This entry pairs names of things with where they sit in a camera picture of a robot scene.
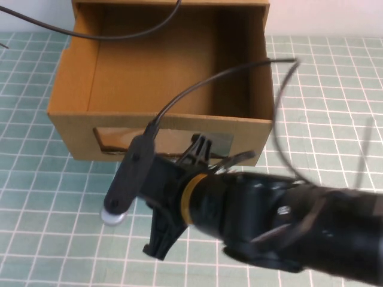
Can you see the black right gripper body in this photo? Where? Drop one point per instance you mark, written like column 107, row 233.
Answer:
column 167, row 185

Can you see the brown cardboard drawer with window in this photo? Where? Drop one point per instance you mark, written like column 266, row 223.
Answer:
column 134, row 74

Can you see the green checkered tablecloth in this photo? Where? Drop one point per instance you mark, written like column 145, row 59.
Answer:
column 60, row 254

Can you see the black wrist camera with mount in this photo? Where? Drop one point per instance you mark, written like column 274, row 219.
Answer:
column 131, row 173

